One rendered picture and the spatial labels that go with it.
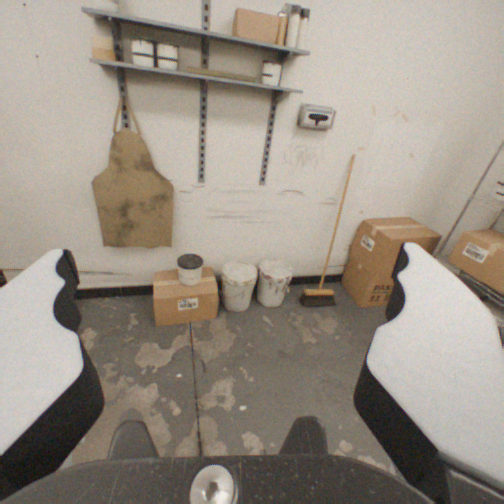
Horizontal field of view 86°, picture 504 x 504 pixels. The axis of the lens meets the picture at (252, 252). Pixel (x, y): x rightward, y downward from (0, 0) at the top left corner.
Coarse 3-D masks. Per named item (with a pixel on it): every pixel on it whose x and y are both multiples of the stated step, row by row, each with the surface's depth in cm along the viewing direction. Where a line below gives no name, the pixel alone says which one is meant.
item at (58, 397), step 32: (64, 256) 10; (32, 288) 8; (64, 288) 8; (0, 320) 7; (32, 320) 7; (64, 320) 8; (0, 352) 6; (32, 352) 6; (64, 352) 6; (0, 384) 5; (32, 384) 5; (64, 384) 5; (96, 384) 6; (0, 416) 5; (32, 416) 5; (64, 416) 5; (96, 416) 6; (0, 448) 4; (32, 448) 5; (64, 448) 6; (32, 480) 5
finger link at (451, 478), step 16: (432, 464) 5; (448, 464) 4; (432, 480) 4; (448, 480) 4; (464, 480) 4; (480, 480) 4; (432, 496) 4; (448, 496) 4; (464, 496) 4; (480, 496) 4; (496, 496) 4
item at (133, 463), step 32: (128, 448) 4; (288, 448) 4; (320, 448) 4; (64, 480) 4; (96, 480) 4; (128, 480) 4; (160, 480) 4; (192, 480) 4; (224, 480) 4; (256, 480) 4; (288, 480) 4; (320, 480) 4; (352, 480) 4; (384, 480) 4
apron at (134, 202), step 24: (120, 144) 173; (144, 144) 177; (120, 168) 180; (144, 168) 184; (96, 192) 184; (120, 192) 188; (144, 192) 190; (168, 192) 196; (120, 216) 195; (144, 216) 199; (168, 216) 205; (120, 240) 205; (144, 240) 210; (168, 240) 216
